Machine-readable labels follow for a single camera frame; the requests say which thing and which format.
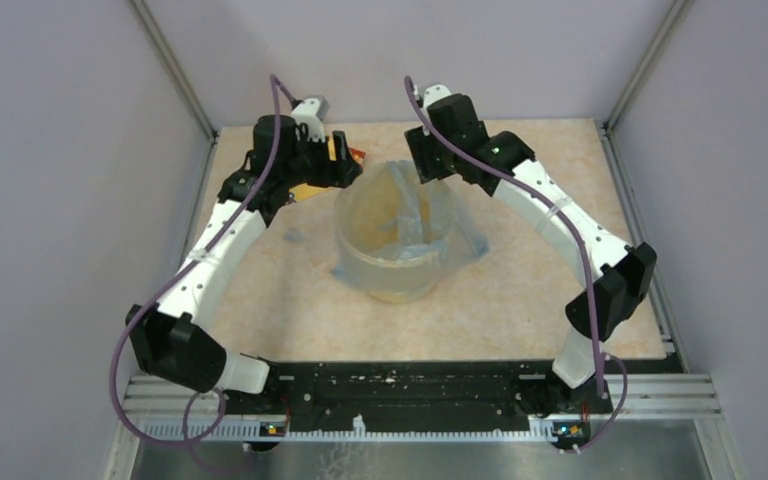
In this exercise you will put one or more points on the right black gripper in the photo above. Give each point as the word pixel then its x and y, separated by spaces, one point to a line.
pixel 418 141

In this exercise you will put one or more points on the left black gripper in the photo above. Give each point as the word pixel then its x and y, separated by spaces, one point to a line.
pixel 339 173

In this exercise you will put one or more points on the yellow plastic trash bin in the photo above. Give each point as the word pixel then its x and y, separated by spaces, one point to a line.
pixel 394 265

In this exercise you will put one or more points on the blue plastic trash bag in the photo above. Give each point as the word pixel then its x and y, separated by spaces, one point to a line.
pixel 410 225

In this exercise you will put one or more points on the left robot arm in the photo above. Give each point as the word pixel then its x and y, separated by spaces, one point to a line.
pixel 170 335

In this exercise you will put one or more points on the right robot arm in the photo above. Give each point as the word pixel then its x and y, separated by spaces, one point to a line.
pixel 615 275

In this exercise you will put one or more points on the yellow printed cloth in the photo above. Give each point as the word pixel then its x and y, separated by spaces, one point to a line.
pixel 343 165

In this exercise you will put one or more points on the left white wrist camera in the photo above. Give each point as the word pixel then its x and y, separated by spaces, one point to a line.
pixel 310 112

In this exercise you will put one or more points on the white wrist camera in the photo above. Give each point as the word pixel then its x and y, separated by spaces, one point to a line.
pixel 430 94
pixel 310 112

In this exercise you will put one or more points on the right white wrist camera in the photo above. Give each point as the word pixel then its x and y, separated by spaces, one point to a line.
pixel 430 94

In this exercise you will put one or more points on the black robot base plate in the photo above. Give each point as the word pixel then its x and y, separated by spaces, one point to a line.
pixel 475 396

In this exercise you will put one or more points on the white toothed cable strip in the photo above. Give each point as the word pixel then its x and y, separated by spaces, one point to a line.
pixel 262 431

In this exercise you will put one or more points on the aluminium frame rail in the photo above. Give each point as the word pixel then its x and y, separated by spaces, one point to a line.
pixel 688 397

